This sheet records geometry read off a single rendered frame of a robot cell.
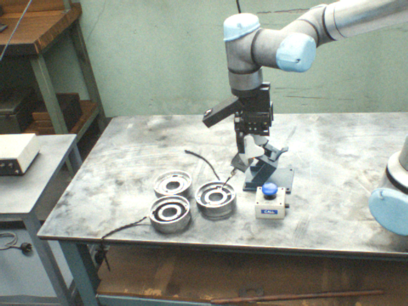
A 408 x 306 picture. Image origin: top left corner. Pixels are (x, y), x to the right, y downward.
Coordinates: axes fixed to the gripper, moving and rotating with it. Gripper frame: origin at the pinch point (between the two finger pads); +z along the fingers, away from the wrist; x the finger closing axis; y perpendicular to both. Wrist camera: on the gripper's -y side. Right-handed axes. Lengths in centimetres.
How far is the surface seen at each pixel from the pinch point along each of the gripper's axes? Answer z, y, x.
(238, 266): 38.1, -4.8, -1.3
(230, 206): 10.4, -3.4, -6.6
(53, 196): 93, -131, 85
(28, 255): 72, -103, 23
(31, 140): 18, -85, 30
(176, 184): 11.3, -20.4, 2.0
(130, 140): 13, -43, 25
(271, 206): 9.0, 7.0, -7.5
